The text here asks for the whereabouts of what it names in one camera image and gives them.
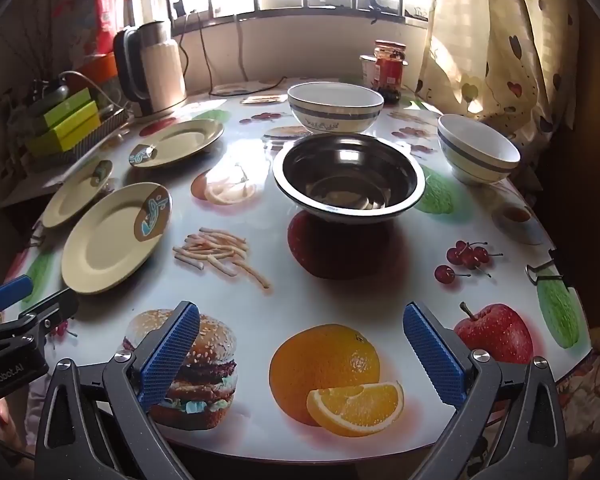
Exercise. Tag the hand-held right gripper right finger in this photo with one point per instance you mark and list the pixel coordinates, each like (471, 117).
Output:
(432, 355)

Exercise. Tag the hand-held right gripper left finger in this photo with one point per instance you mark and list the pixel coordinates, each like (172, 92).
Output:
(172, 350)

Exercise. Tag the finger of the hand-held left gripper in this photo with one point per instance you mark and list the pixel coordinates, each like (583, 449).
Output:
(10, 292)
(45, 312)

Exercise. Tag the cream plate with brown patch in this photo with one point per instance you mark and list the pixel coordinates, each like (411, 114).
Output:
(112, 237)
(82, 192)
(180, 142)

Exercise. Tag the stainless steel bowl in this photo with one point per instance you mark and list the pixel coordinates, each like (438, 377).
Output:
(347, 180)

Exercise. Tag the small white blue-striped bowl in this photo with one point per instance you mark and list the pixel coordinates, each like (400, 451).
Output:
(477, 147)

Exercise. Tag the large white blue-striped bowl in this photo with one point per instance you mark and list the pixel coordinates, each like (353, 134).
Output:
(335, 105)

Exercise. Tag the fruit printed table cover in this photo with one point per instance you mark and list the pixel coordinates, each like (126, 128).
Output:
(260, 310)

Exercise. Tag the black binder clip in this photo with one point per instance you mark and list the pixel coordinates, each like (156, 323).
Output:
(545, 270)

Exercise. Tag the lime green box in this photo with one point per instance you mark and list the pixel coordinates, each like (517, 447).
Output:
(62, 137)

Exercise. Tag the grey plastic gadget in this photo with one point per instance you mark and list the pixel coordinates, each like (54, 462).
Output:
(55, 92)

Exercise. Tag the orange box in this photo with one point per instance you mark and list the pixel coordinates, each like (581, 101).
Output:
(100, 67)

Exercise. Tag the white and steel electric kettle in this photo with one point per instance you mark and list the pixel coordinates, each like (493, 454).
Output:
(155, 67)

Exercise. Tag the glass jar with red label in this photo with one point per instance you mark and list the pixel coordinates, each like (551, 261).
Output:
(389, 72)

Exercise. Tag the red plastic bag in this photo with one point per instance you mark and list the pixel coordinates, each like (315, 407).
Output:
(107, 15)

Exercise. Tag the white plastic cup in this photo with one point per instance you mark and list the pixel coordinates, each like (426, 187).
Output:
(367, 67)

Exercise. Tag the cream curtain with heart print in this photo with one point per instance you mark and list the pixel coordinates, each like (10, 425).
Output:
(505, 35)

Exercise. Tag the black plug adapter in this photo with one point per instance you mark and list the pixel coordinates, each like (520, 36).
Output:
(178, 7)

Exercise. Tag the black bird figure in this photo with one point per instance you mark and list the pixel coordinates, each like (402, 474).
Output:
(375, 2)

